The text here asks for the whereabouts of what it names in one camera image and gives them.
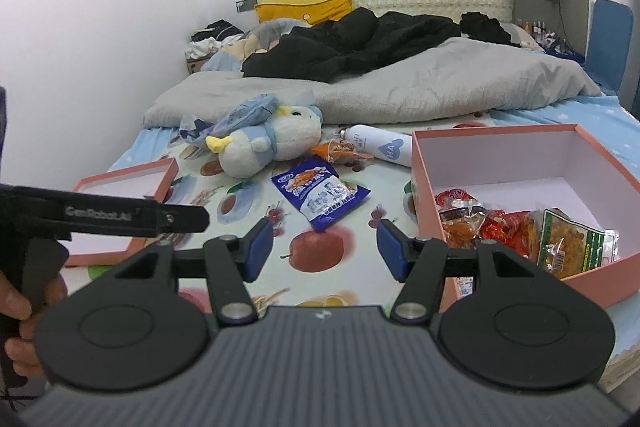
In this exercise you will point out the white spray bottle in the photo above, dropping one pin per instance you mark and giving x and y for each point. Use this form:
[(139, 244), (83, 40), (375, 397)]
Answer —
[(390, 146)]

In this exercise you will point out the pink box lid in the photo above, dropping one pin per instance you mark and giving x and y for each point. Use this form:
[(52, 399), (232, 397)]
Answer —
[(108, 204)]

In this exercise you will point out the grey duvet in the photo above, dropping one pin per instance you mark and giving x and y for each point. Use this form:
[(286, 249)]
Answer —
[(462, 76)]

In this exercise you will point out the blue white snack packet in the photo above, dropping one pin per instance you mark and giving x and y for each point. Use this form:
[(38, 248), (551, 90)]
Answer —
[(316, 191)]

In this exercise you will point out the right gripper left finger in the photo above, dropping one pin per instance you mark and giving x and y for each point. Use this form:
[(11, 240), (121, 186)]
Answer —
[(151, 317)]

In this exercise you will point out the white blue plush duck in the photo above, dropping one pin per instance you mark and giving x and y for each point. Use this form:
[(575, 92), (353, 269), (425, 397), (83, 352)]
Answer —
[(285, 135)]

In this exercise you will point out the orange snack packet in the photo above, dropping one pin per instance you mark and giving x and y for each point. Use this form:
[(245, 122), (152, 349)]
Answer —
[(339, 152)]

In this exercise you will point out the pink open box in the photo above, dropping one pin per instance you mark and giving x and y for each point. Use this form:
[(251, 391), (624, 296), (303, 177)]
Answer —
[(535, 167)]

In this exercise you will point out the black clothing pile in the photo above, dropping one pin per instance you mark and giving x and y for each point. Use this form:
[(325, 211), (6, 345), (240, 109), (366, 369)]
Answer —
[(361, 42)]

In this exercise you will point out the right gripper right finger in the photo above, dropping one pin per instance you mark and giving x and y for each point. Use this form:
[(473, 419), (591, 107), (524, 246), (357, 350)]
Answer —
[(496, 315)]

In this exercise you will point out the orange red jerky packet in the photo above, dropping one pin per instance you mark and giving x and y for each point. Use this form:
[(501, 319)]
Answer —
[(462, 221)]

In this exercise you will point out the yellow pillow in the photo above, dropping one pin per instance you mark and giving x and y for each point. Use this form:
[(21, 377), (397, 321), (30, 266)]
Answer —
[(311, 12)]

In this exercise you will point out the green yellow snack packet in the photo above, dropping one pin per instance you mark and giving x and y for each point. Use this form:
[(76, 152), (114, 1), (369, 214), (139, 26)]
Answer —
[(566, 247)]

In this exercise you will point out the red yellow cracker packet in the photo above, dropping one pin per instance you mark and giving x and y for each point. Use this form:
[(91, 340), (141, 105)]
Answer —
[(513, 229)]

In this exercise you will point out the patterned blue pillow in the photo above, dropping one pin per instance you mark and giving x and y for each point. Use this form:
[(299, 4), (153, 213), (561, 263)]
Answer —
[(262, 38)]

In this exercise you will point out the small red snack packet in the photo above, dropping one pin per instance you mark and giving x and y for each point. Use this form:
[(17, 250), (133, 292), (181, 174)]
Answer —
[(453, 198)]

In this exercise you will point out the person's left hand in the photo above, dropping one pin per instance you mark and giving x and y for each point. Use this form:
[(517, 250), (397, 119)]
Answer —
[(20, 348)]

